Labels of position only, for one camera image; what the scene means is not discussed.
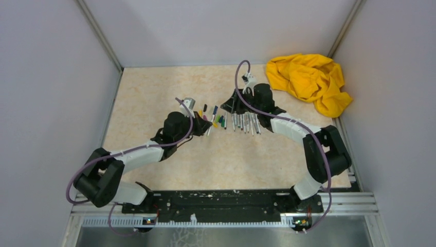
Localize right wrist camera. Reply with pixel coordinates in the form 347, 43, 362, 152
242, 72, 258, 94

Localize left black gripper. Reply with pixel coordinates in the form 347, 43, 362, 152
175, 110, 212, 144

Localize purple cable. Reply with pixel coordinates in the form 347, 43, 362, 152
65, 97, 195, 237
234, 60, 333, 234

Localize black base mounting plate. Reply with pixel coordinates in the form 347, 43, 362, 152
122, 189, 324, 223

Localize yellow crumpled cloth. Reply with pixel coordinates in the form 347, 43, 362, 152
265, 54, 353, 118

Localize left corner aluminium post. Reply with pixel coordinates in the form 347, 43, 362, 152
74, 0, 124, 73

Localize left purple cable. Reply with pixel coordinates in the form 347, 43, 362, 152
65, 97, 195, 237

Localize corner aluminium post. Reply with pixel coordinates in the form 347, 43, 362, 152
328, 0, 366, 59
74, 0, 124, 73

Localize white cable duct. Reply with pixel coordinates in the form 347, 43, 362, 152
82, 216, 295, 228

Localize aluminium frame rail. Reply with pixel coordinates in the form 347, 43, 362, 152
70, 192, 379, 217

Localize right corner aluminium post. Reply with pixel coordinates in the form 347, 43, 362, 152
328, 0, 366, 59

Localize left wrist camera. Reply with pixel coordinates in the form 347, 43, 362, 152
184, 98, 195, 110

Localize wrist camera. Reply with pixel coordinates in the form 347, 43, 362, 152
242, 72, 258, 94
184, 98, 195, 110

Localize green long nib marker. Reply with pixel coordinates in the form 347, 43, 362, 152
231, 114, 236, 132

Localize yellow end rainbow marker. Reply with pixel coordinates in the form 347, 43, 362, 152
244, 112, 250, 133

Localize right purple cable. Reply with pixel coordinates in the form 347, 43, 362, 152
234, 60, 333, 234

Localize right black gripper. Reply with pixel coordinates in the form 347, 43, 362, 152
220, 89, 262, 115

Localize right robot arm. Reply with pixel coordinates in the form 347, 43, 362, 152
220, 83, 352, 212

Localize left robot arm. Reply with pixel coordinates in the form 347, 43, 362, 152
69, 112, 213, 213

